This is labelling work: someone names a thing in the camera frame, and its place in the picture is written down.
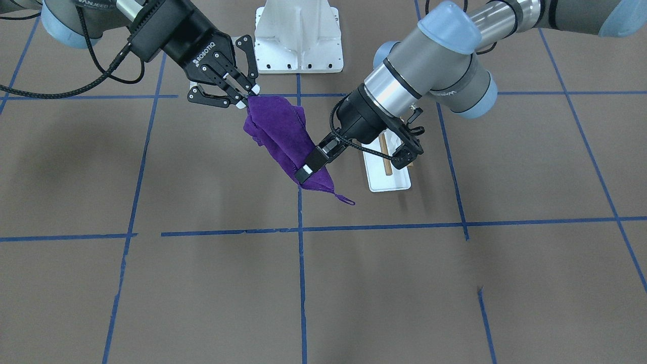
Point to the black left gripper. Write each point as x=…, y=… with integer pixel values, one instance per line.
x=360, y=117

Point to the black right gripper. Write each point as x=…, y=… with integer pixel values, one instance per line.
x=198, y=49

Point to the purple towel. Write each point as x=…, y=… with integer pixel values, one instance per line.
x=279, y=126

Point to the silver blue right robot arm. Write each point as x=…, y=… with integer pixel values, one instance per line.
x=80, y=25

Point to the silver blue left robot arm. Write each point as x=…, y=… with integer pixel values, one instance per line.
x=441, y=59

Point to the white rack with wooden bars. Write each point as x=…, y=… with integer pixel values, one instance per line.
x=381, y=175

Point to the white pedestal column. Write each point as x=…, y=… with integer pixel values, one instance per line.
x=298, y=37

